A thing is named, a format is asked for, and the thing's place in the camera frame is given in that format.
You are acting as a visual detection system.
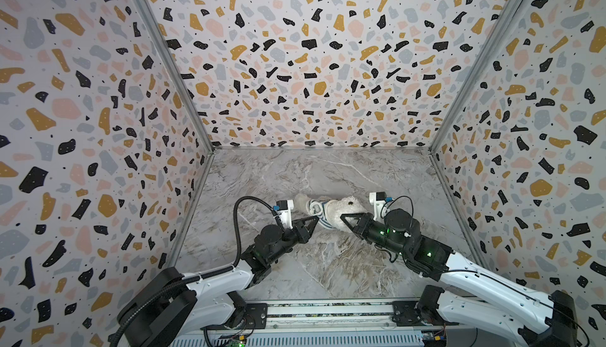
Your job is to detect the blue white striped knit sweater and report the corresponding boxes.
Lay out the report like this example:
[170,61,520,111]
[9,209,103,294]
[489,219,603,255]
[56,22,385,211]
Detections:
[308,200,336,230]

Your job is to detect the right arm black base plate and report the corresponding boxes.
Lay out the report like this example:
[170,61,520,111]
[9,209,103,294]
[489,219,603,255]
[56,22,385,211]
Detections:
[391,301,456,327]

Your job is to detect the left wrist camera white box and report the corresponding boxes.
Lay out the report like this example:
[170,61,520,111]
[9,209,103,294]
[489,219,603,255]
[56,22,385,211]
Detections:
[274,200,294,230]

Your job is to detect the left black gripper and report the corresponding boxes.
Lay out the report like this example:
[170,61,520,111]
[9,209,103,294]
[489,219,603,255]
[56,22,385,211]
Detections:
[269,215,320,265]

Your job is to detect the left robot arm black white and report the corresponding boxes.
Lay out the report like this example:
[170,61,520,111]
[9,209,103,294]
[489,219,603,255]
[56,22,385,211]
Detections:
[110,216,319,346]

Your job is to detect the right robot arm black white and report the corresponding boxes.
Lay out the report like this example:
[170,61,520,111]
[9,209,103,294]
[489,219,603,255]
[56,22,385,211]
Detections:
[340,209,579,346]

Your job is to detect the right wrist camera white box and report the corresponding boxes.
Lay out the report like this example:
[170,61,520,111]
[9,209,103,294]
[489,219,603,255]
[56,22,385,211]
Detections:
[369,192,392,222]

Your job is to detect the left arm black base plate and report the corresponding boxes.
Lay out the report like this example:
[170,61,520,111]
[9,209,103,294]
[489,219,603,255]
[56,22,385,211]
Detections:
[208,302,268,332]

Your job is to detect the white fluffy teddy bear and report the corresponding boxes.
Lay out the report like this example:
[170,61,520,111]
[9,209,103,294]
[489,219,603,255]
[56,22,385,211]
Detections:
[294,193,367,232]

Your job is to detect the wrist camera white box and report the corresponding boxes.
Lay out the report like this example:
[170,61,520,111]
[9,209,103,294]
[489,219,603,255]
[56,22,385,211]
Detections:
[369,192,392,222]
[274,200,294,230]

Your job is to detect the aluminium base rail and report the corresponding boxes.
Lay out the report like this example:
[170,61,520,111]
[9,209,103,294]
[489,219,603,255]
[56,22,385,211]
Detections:
[141,298,479,347]

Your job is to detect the right thin black cable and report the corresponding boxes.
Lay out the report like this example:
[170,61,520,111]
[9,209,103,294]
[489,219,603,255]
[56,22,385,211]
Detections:
[383,195,415,220]

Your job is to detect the left black corrugated cable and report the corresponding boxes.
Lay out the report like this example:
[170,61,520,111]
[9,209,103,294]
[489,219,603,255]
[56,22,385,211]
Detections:
[110,196,280,347]

